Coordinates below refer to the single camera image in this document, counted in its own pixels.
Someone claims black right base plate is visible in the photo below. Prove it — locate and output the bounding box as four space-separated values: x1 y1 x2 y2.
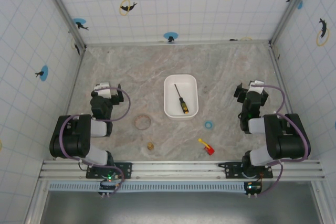
218 161 274 179

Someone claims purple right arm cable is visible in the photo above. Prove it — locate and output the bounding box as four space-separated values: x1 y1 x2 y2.
258 113 312 196

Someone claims aluminium frame bar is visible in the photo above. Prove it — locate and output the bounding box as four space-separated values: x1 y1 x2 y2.
84 39 271 47

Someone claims aluminium mounting rail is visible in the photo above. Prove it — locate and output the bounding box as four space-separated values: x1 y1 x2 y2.
38 159 327 182

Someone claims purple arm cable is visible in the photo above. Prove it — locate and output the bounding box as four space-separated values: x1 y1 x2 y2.
58 114 125 196
258 113 312 196

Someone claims slotted white cable duct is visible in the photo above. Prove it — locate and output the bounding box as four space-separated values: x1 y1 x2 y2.
48 181 250 192

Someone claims right circuit board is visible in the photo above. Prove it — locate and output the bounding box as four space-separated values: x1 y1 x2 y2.
244 182 263 193

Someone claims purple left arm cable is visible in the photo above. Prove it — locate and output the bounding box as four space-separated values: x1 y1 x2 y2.
58 114 125 196

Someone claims brown tape ring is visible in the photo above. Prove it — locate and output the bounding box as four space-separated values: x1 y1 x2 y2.
133 114 152 131

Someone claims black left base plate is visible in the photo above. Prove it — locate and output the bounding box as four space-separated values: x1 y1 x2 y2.
86 162 133 180

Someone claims aluminium frame post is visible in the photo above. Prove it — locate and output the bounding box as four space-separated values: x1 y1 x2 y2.
269 0 317 46
36 0 87 50

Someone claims red yellow toy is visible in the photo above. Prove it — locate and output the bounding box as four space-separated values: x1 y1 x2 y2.
197 137 216 155

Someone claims left circuit board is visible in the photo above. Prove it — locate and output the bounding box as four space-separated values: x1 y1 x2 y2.
99 179 119 193

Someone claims black yellow screwdriver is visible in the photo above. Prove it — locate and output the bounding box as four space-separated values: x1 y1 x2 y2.
174 83 190 115

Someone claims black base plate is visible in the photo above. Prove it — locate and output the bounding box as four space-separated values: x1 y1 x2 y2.
86 162 133 180
218 161 274 179

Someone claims circuit board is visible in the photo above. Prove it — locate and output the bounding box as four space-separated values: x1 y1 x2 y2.
99 179 119 193
244 182 263 193

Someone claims white plastic bin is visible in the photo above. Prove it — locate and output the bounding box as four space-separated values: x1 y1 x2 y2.
163 74 199 121

